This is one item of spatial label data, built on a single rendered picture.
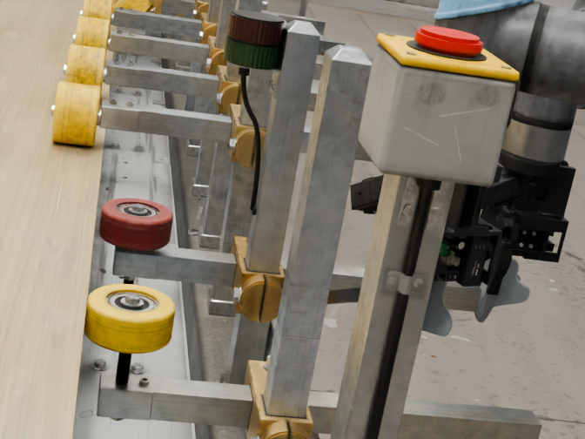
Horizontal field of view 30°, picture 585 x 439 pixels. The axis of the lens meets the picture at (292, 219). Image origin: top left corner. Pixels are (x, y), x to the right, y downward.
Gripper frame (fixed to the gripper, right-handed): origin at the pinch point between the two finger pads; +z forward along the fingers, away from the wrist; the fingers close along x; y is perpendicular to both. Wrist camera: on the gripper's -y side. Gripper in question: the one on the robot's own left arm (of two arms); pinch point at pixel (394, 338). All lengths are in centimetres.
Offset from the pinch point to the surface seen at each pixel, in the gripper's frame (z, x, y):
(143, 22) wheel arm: -5, 19, -124
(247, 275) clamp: 2.7, -5.1, -21.5
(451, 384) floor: 90, 125, -132
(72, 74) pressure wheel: -5, -8, -79
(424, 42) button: -33.1, -22.0, 25.0
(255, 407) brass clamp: 6.7, -13.3, -1.1
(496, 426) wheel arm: 7.7, 10.4, 5.4
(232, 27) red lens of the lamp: -23.9, -10.0, -24.4
